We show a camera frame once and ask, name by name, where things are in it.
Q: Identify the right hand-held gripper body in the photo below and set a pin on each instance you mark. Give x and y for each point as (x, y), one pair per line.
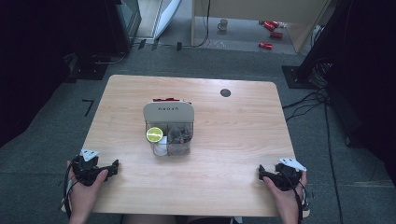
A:
(285, 177)

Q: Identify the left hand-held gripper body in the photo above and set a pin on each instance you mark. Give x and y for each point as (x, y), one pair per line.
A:
(85, 169)

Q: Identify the person's right hand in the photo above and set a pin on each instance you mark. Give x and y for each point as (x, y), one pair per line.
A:
(288, 200)

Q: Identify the person's left hand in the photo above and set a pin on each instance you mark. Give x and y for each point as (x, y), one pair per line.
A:
(82, 196)

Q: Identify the white round container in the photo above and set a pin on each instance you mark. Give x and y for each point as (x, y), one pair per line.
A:
(160, 148)

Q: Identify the yellow-green round lid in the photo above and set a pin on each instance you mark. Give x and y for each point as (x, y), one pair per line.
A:
(154, 134)

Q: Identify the grey items in box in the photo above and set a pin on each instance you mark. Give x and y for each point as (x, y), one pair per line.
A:
(180, 137)

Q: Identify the clear storage box beige lid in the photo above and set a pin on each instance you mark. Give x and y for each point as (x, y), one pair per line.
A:
(168, 113)

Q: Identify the red flat item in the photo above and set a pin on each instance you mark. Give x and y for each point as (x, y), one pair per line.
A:
(166, 100)

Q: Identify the dark round table grommet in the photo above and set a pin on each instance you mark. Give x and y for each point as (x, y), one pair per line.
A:
(225, 92)

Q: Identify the black floor plate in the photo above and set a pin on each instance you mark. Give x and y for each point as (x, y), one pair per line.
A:
(88, 70)

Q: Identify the red can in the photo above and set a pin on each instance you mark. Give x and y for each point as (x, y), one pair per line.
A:
(271, 25)
(276, 34)
(265, 46)

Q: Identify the dark monitor cabinet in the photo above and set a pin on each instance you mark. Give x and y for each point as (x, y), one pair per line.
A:
(124, 21)

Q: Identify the grey mug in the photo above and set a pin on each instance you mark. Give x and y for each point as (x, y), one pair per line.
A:
(223, 25)

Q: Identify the white leaning board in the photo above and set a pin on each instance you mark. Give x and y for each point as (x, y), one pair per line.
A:
(168, 15)

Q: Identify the black stand base plate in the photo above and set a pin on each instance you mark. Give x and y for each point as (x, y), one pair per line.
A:
(294, 77)

